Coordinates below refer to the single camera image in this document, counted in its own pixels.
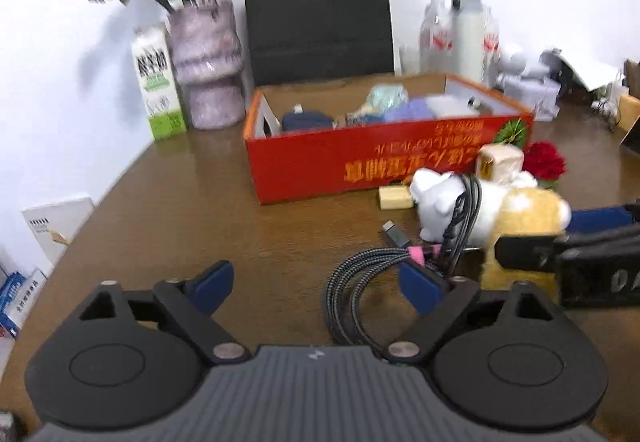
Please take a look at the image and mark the red rose flower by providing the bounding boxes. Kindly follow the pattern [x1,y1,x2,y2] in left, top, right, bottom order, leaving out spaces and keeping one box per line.
[522,141,568,188]

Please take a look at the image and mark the white thermos bottle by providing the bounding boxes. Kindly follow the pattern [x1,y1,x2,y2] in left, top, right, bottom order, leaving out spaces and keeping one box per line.
[450,0,487,83]

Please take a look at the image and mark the white paper sheet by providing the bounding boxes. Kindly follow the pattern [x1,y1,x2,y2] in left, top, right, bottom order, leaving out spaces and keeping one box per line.
[557,50,623,93]

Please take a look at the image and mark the black braided cable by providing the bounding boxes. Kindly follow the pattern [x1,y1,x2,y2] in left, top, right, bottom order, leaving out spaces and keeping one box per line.
[325,175,483,348]

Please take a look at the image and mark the yellow sponge block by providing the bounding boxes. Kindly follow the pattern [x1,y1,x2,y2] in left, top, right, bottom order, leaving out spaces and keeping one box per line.
[617,95,640,130]

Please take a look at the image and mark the bread cube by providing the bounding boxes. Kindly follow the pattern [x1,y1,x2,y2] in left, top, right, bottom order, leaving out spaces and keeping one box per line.
[475,145,525,183]

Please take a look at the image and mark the clear glass cup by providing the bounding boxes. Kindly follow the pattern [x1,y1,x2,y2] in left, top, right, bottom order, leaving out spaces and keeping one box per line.
[399,45,421,76]

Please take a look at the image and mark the red cardboard box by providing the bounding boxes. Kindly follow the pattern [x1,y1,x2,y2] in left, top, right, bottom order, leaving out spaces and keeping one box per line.
[243,72,536,206]

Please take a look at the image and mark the blue and white boxes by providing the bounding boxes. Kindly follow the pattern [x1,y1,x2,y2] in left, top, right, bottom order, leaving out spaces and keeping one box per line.
[0,267,48,340]

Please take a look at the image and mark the pale tin box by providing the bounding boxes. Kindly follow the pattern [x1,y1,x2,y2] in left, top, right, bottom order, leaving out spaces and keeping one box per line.
[502,72,561,122]

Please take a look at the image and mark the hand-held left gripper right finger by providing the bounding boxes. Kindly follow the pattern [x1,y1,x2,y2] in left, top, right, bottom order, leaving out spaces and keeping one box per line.
[384,265,557,365]

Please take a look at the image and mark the white and yellow plush toy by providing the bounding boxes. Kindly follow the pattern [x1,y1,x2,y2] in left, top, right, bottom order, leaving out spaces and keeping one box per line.
[409,167,572,295]

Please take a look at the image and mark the navy pouch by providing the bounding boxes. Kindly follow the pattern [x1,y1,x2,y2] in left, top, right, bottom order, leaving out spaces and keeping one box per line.
[281,108,335,133]

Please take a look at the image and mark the black paper bag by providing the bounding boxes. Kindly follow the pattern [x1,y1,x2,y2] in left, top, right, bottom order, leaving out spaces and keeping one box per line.
[241,0,396,87]

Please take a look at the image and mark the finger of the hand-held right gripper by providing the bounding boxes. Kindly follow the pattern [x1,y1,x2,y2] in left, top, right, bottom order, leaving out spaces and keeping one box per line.
[495,225,640,274]
[569,203,640,235]

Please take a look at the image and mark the purple marbled vase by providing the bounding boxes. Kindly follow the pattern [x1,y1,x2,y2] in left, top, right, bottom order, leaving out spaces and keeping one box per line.
[165,0,247,130]

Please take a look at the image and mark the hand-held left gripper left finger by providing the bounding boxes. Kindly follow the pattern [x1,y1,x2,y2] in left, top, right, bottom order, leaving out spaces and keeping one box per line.
[80,261,251,364]

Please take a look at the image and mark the white robot figure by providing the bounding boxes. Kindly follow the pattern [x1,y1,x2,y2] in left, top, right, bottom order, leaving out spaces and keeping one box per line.
[497,43,548,78]

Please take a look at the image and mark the yellow eraser block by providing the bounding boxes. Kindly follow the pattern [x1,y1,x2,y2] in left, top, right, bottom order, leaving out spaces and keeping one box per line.
[378,185,416,210]

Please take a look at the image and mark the white and green milk carton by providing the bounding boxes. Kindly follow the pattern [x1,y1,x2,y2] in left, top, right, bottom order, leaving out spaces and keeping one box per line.
[131,22,188,142]

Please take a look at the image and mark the wooden desktop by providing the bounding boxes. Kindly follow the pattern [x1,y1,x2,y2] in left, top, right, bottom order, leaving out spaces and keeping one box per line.
[0,92,640,438]

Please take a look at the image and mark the purple cloth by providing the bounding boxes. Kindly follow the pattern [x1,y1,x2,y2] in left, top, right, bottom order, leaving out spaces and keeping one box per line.
[384,100,433,124]

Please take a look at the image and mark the clear plastic water bottle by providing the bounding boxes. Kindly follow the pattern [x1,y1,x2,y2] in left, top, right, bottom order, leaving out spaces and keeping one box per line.
[419,0,456,73]
[482,7,502,86]

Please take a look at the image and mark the brown paper bag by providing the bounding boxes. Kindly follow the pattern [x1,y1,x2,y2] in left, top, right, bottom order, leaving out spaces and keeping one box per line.
[624,60,640,98]

